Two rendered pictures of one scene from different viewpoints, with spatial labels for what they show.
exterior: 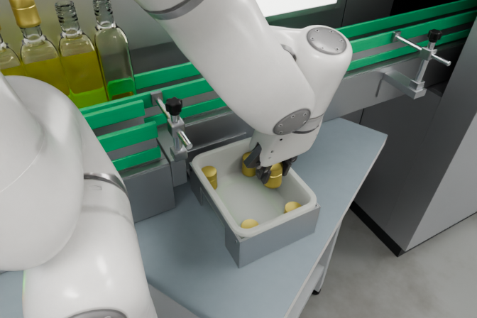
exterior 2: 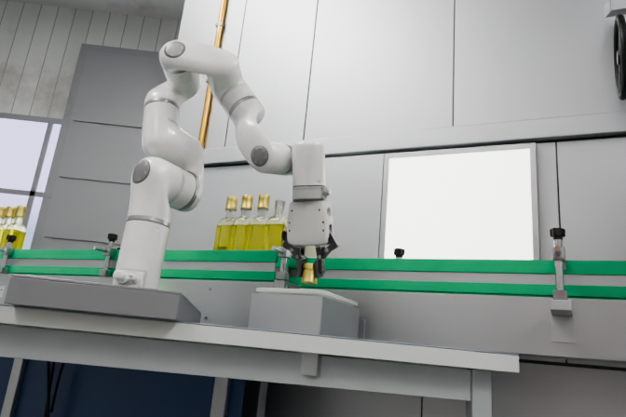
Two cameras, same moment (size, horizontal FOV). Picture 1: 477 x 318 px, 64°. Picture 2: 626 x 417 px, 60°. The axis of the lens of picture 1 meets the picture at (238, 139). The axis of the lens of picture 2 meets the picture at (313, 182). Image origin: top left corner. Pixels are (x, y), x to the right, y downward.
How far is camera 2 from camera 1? 1.28 m
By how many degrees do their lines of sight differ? 77
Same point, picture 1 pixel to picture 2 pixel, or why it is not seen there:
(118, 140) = (254, 254)
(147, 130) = (270, 254)
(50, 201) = (160, 127)
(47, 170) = (166, 123)
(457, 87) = not seen: outside the picture
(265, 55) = (247, 119)
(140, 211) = (244, 319)
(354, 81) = (501, 302)
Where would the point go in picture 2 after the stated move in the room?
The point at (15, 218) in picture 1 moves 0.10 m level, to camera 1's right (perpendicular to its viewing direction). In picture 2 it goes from (152, 126) to (168, 113)
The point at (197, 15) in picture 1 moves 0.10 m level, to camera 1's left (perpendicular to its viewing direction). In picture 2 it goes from (235, 112) to (216, 124)
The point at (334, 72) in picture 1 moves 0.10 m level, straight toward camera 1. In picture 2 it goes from (298, 147) to (254, 138)
